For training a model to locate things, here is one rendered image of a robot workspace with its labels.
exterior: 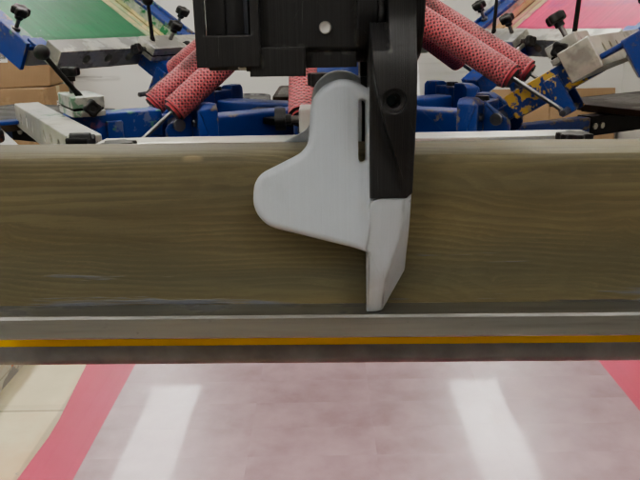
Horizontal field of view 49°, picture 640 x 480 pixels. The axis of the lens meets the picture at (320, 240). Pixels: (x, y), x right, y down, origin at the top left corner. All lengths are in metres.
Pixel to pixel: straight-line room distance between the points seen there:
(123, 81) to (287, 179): 4.81
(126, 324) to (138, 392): 0.21
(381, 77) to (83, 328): 0.16
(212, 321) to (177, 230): 0.04
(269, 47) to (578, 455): 0.30
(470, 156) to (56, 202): 0.17
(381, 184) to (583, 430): 0.26
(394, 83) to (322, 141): 0.04
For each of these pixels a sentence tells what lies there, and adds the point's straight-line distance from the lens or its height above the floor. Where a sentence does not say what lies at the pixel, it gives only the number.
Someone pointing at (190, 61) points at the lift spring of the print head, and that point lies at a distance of 1.50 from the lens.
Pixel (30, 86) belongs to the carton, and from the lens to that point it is 4.82.
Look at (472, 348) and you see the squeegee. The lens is 0.33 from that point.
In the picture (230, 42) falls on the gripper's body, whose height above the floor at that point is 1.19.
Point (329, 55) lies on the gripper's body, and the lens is 0.26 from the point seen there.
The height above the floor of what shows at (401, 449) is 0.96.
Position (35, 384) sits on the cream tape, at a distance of 0.54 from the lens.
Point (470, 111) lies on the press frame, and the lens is 1.39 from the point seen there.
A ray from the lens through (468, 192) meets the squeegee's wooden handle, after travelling 0.29.
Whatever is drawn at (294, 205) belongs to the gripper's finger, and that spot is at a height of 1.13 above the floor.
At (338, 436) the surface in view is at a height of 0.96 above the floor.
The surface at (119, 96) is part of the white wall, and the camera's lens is 5.09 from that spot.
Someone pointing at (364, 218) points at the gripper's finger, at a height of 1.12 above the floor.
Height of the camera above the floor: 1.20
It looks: 17 degrees down
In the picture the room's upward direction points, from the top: 1 degrees counter-clockwise
